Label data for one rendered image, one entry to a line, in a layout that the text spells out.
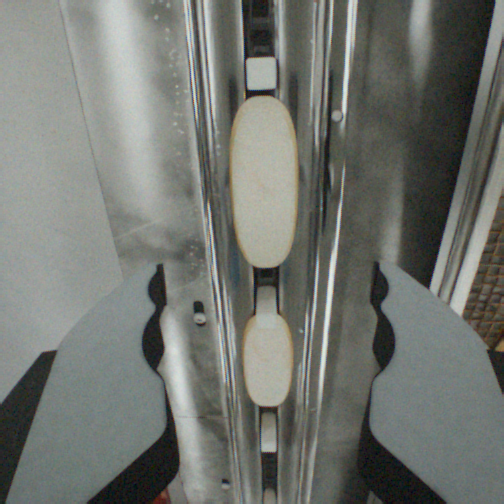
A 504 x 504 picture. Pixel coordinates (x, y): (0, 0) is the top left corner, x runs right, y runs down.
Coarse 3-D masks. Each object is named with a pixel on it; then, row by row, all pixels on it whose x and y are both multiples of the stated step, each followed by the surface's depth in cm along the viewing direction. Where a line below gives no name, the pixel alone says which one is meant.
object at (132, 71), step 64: (64, 0) 14; (128, 0) 14; (128, 64) 15; (128, 128) 17; (192, 128) 17; (128, 192) 18; (192, 192) 18; (128, 256) 20; (192, 256) 20; (192, 320) 23; (192, 384) 26; (192, 448) 30
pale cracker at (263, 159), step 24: (264, 96) 17; (240, 120) 17; (264, 120) 17; (288, 120) 17; (240, 144) 17; (264, 144) 17; (288, 144) 17; (240, 168) 18; (264, 168) 18; (288, 168) 18; (240, 192) 19; (264, 192) 18; (288, 192) 19; (240, 216) 19; (264, 216) 19; (288, 216) 19; (240, 240) 20; (264, 240) 20; (288, 240) 20; (264, 264) 21
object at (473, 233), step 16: (496, 96) 13; (496, 112) 13; (496, 128) 13; (496, 144) 13; (480, 160) 14; (496, 160) 13; (480, 176) 14; (496, 176) 14; (480, 192) 14; (496, 192) 15; (480, 208) 14; (496, 208) 15; (464, 224) 16; (480, 224) 16; (464, 240) 16; (480, 240) 16; (496, 240) 16; (464, 256) 15; (480, 256) 16; (448, 272) 17; (464, 272) 17; (448, 288) 17; (464, 288) 17; (448, 304) 17; (464, 304) 18; (496, 304) 18; (480, 320) 18
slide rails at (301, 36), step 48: (240, 0) 15; (288, 0) 15; (240, 48) 16; (288, 48) 16; (240, 96) 17; (288, 96) 17; (240, 288) 23; (288, 288) 23; (240, 336) 25; (240, 384) 27; (240, 432) 31; (288, 432) 30; (288, 480) 35
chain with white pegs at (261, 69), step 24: (264, 0) 16; (264, 24) 16; (264, 48) 17; (264, 72) 15; (264, 288) 24; (264, 312) 21; (264, 408) 30; (264, 432) 29; (264, 456) 34; (264, 480) 36
